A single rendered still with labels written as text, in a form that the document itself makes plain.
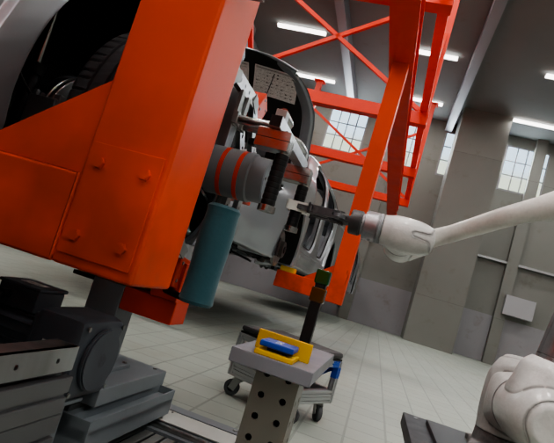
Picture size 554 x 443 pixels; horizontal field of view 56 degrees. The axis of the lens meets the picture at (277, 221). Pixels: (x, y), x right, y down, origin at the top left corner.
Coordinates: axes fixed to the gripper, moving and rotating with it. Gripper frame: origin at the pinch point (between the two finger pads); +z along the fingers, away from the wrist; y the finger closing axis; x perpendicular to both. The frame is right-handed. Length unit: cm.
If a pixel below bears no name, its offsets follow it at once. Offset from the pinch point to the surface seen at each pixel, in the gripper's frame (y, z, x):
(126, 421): -23, 23, -70
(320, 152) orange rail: 875, 173, 245
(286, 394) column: -41, -18, -46
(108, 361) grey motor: -45, 22, -51
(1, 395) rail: -88, 15, -50
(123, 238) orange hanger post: -77, 11, -24
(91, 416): -33, 28, -68
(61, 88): -31, 70, 11
